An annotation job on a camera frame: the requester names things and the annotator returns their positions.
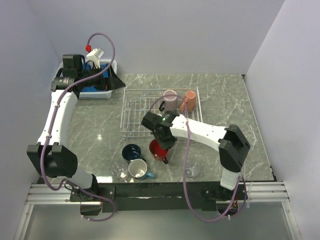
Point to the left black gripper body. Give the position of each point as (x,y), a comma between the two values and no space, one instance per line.
(100,81)

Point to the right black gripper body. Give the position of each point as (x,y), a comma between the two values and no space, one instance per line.
(165,142)

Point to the red mug black handle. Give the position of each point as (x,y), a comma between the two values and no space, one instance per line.
(158,153)

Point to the mauve mug black handle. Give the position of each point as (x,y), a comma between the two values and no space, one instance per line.
(169,102)

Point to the dark blue mug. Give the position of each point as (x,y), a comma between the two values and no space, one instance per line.
(132,152)

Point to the pink floral mug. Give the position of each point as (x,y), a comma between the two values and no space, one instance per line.
(189,101)

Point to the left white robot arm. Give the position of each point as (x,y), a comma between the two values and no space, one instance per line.
(50,156)

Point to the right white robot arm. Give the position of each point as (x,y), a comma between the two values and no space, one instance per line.
(229,141)

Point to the white plastic basket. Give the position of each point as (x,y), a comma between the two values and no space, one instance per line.
(78,77)

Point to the light blue white mug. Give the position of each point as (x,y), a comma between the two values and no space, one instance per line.
(138,169)

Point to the right clear glass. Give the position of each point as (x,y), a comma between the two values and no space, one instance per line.
(192,170)

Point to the clear glass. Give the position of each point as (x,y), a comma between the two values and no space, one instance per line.
(119,170)
(192,170)

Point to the left clear glass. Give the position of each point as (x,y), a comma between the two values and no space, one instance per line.
(119,170)

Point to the black base beam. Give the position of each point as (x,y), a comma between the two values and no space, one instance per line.
(151,196)

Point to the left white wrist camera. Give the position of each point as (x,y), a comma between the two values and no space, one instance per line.
(94,57)

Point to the white wire dish rack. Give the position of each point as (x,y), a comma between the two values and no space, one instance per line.
(136,103)

